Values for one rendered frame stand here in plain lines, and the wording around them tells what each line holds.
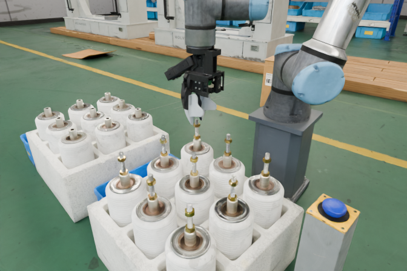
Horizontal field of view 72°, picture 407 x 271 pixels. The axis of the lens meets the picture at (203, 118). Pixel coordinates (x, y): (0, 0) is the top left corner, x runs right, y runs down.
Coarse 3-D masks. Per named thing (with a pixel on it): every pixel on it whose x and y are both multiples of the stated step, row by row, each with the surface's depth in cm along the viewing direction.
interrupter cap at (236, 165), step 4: (216, 160) 76; (220, 160) 76; (232, 160) 76; (236, 160) 76; (216, 164) 74; (220, 164) 75; (232, 164) 75; (236, 164) 74; (240, 164) 74; (216, 168) 72; (220, 168) 73; (224, 168) 73; (228, 168) 73; (232, 168) 73; (236, 168) 73; (224, 172) 71; (228, 172) 71; (232, 172) 71
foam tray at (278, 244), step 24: (96, 216) 67; (288, 216) 67; (96, 240) 73; (120, 240) 61; (264, 240) 61; (288, 240) 68; (120, 264) 64; (144, 264) 56; (216, 264) 58; (240, 264) 56; (264, 264) 62; (288, 264) 75
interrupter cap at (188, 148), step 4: (188, 144) 84; (192, 144) 84; (204, 144) 84; (184, 148) 82; (188, 148) 82; (192, 148) 82; (204, 148) 82; (208, 148) 82; (188, 152) 79; (196, 152) 80; (200, 152) 80; (204, 152) 79
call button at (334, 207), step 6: (330, 198) 51; (324, 204) 50; (330, 204) 50; (336, 204) 50; (342, 204) 50; (324, 210) 50; (330, 210) 49; (336, 210) 48; (342, 210) 48; (336, 216) 48
